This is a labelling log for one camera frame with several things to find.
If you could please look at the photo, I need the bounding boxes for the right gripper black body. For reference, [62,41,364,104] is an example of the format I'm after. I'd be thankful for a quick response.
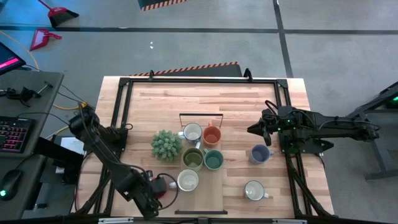
[261,106,282,147]

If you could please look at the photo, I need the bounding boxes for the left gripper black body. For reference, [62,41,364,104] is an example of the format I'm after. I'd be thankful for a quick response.
[139,175,170,220]

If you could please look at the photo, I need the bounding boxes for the lavender mug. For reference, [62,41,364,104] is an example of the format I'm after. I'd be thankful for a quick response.
[248,144,275,165]

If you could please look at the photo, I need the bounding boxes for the yellow mug white inside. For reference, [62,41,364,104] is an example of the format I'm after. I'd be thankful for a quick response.
[169,169,200,192]

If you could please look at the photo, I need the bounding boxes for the orange mug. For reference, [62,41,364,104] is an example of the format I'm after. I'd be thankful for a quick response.
[202,121,222,148]

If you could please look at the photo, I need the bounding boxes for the light green mug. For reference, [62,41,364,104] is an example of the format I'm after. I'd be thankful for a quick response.
[203,148,224,171]

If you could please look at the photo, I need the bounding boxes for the olive green mug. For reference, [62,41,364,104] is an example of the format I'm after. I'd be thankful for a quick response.
[181,141,205,172]

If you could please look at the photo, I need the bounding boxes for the white mug blue pattern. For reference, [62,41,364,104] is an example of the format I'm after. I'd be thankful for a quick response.
[243,179,270,202]
[177,122,203,144]

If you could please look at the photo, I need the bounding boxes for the green artificial plant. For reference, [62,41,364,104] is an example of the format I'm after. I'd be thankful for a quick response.
[150,129,183,162]

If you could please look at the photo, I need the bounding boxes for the white paper sheet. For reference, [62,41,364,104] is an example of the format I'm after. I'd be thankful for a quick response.
[60,136,86,155]

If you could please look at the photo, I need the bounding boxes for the black metal stand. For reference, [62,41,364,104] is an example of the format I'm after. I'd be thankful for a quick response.
[341,81,398,181]

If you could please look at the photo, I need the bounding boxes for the black computer mouse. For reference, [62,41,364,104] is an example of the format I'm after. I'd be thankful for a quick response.
[0,169,24,202]

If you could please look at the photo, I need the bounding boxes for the black backlit keyboard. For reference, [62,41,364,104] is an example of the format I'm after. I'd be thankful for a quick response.
[0,116,35,154]

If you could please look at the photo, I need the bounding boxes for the black clamp tool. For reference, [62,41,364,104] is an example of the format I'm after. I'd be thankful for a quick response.
[0,86,43,108]

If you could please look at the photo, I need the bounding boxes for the grey desk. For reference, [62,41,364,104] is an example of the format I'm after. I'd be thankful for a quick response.
[0,70,65,222]

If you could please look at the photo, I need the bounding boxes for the red dustpan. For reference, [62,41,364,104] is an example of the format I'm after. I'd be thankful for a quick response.
[29,28,62,52]

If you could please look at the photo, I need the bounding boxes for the black monitor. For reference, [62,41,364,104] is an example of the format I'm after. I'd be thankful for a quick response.
[0,42,27,75]

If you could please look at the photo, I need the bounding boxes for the red broom black bristles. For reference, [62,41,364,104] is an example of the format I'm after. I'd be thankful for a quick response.
[37,0,80,28]

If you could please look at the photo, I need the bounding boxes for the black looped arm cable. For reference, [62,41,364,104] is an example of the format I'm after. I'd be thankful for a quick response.
[154,172,180,212]

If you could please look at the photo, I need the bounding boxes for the silver metal bracket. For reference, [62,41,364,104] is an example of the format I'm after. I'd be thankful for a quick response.
[98,217,134,224]
[272,218,308,224]

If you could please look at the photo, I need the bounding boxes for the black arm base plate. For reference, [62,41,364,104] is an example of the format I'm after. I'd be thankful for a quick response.
[278,136,335,156]
[83,126,128,153]

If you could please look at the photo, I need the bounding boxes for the wooden tray black handles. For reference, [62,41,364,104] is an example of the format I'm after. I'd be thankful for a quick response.
[174,113,228,215]

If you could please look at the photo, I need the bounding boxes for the black aluminium table frame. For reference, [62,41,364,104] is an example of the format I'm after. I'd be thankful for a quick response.
[71,76,335,218]

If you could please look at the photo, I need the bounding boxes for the yellow cable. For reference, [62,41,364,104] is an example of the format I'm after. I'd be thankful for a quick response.
[0,30,90,140]

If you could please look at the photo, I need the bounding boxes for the small black T-handle tool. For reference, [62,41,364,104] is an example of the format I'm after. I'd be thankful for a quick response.
[37,81,53,94]

